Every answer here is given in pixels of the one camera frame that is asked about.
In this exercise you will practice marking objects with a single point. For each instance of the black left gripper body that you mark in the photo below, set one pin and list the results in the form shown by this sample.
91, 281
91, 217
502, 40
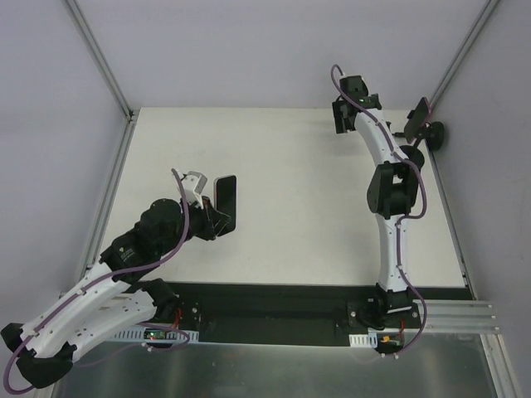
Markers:
209, 217

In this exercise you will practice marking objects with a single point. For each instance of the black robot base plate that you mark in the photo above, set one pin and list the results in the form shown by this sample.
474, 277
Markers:
276, 314

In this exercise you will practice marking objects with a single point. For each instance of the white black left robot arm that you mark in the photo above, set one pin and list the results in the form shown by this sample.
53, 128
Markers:
109, 298

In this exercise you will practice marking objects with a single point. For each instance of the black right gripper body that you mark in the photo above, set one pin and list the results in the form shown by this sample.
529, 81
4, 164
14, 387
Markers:
340, 114

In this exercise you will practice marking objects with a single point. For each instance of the white cable duct left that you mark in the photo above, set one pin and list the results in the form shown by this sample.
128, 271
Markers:
154, 335

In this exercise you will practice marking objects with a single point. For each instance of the black phone stand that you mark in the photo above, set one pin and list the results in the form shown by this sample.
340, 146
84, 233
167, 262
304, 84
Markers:
414, 154
432, 133

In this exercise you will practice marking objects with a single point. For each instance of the aluminium frame post left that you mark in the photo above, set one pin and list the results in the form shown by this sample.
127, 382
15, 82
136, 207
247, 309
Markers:
98, 57

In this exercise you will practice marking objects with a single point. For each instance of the aluminium frame post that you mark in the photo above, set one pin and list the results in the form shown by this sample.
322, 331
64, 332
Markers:
98, 57
473, 34

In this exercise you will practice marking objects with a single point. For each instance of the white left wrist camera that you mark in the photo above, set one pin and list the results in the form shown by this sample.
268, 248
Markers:
191, 185

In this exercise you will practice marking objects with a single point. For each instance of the white cable duct right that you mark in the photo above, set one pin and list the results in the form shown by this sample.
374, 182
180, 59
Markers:
366, 340

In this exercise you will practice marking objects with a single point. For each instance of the black smartphone silver edge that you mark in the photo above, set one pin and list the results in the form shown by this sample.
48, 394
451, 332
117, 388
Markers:
225, 189

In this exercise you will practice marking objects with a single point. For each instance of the white cable duct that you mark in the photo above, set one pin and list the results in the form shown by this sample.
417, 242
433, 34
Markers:
154, 335
366, 340

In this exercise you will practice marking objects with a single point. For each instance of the aluminium frame post right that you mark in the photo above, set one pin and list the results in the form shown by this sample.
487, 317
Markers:
473, 34

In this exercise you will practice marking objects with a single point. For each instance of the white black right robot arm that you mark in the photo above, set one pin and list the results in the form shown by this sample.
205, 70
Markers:
391, 195

